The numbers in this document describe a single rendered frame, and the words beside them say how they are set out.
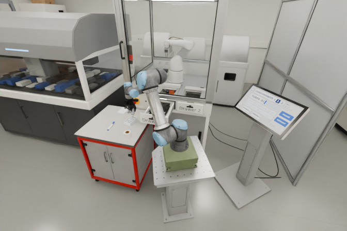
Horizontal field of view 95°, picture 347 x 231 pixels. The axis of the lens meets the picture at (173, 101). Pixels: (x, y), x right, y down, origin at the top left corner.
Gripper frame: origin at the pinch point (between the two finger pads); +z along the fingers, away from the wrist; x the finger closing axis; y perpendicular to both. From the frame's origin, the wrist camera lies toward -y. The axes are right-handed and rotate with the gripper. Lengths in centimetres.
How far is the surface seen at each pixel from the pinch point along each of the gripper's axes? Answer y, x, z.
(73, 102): 12, -74, -1
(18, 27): 15, -118, -78
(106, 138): 32.0, -7.2, 10.8
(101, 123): 16.7, -28.6, 10.8
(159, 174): 45, 56, 11
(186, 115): -39, 46, 12
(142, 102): -26.9, -6.7, 1.5
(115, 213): 54, 8, 87
